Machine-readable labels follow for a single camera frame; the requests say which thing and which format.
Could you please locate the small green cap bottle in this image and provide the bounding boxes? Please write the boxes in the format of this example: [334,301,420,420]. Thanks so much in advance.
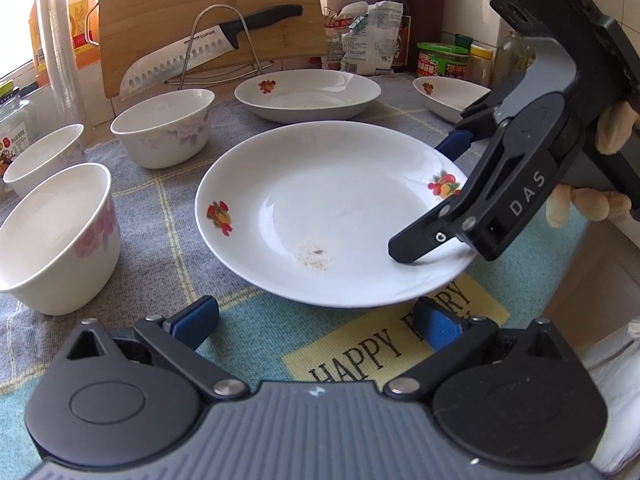
[454,34,473,50]

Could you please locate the yellow cap spice jar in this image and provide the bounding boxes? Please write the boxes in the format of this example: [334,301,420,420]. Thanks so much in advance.
[465,44,494,87]

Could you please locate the red white seasoning bag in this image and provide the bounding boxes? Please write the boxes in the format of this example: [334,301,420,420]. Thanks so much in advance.
[322,0,369,70]

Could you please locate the glass jar with yellow lid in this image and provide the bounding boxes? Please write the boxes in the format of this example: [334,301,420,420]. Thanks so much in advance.
[0,79,39,176]

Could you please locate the bamboo cutting board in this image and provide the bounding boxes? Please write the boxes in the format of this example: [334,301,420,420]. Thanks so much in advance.
[98,0,326,98]

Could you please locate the metal wire board stand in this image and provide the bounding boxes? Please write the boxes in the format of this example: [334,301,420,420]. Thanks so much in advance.
[163,3,288,88]

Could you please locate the right gloved hand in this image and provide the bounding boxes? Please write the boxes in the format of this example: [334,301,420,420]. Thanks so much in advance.
[546,102,639,229]

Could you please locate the green lid sauce jar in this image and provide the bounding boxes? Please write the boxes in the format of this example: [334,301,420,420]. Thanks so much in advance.
[416,42,469,79]

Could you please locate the dark soy sauce bottle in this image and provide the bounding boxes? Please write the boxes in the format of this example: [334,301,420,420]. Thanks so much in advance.
[388,0,411,72]

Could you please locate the orange juice bottle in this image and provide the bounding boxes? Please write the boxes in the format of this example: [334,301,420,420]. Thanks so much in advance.
[28,0,100,88]

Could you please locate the clear glass oil bottle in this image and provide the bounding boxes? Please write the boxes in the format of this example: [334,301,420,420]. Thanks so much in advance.
[492,30,528,87]

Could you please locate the blue grey checked cloth mat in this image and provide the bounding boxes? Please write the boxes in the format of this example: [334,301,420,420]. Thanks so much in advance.
[1,74,587,479]

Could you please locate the dark red knife block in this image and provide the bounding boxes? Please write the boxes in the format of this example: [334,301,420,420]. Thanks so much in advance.
[406,0,445,72]

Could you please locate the large white floral plate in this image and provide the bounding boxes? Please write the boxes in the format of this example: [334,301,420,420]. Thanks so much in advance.
[194,122,475,309]

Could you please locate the black handled santoku knife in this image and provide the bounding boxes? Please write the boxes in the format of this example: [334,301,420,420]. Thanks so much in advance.
[118,4,304,101]

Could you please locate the clear plastic wrap roll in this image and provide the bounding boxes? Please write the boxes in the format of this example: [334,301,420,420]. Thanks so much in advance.
[36,0,96,146]

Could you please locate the white floral plate back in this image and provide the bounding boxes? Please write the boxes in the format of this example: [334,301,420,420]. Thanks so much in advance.
[234,68,382,125]

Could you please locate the white bowl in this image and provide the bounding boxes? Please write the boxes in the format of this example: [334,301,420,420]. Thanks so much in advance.
[111,89,215,169]
[1,162,122,315]
[3,124,86,198]

